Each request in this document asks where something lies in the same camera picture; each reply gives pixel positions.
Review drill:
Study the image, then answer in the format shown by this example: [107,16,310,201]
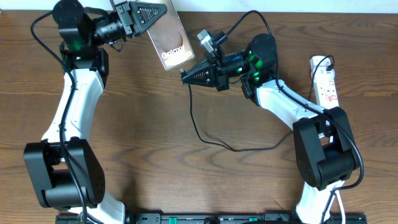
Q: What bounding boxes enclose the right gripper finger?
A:
[180,58,213,78]
[181,65,215,87]

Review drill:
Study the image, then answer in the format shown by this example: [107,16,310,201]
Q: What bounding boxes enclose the black USB charging cable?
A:
[180,56,335,153]

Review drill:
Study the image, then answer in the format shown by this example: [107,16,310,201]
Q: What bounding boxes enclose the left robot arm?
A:
[24,0,167,223]

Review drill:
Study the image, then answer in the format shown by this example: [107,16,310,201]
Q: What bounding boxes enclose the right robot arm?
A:
[181,30,364,223]

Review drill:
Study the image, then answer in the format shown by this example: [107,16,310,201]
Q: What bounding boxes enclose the black USB plug in strip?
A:
[326,64,334,72]

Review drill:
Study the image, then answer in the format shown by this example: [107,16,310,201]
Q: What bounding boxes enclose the white power strip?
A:
[310,55,339,109]

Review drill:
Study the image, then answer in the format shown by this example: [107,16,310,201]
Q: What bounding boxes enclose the right camera black cable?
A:
[216,10,364,224]

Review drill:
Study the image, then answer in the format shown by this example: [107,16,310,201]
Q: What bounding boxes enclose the camera black cable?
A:
[216,10,364,224]
[30,11,124,224]

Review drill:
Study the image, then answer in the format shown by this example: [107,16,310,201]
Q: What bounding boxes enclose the left camera black cable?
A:
[30,11,124,224]

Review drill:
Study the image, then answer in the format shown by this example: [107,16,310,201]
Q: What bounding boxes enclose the white power strip cord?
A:
[334,180,346,224]

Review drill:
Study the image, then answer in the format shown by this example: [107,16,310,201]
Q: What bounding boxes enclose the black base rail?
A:
[55,212,368,224]

